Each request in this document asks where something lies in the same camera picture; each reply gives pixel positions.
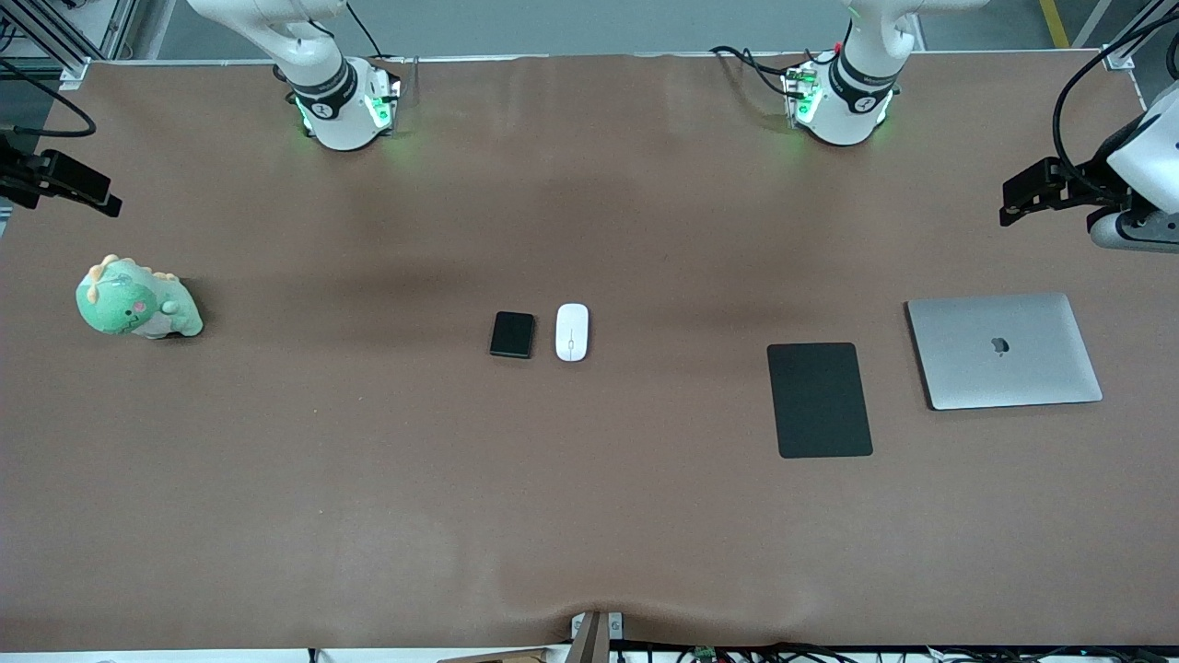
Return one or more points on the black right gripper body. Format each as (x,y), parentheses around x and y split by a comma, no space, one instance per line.
(18,175)

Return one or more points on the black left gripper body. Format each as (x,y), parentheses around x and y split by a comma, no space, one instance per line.
(1091,181)

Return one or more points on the black phone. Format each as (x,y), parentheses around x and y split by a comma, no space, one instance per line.
(512,334)

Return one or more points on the white computer mouse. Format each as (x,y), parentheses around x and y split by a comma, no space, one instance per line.
(572,331)

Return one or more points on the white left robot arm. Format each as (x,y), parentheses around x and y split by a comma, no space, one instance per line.
(857,101)

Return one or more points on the black mouse pad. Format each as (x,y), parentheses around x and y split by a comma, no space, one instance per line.
(820,401)

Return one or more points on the green dinosaur plush toy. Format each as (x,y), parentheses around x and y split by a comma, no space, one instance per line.
(124,304)

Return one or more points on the silver laptop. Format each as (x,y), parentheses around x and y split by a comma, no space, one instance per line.
(1004,368)

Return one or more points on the brown table cover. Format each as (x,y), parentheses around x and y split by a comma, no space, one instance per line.
(368,479)

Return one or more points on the aluminium frame post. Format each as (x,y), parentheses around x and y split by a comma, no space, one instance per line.
(1124,51)
(69,63)

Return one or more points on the metal table edge bracket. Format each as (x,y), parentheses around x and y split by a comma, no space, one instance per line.
(589,640)

